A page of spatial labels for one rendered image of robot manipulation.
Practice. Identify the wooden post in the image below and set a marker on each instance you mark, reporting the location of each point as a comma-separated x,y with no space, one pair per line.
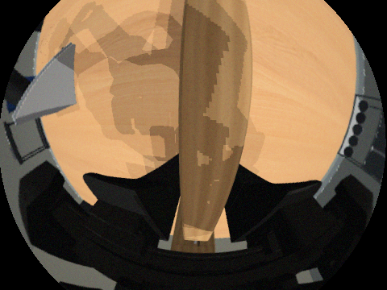
185,245

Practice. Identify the wooden rail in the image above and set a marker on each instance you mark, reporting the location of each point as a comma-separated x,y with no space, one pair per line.
214,96

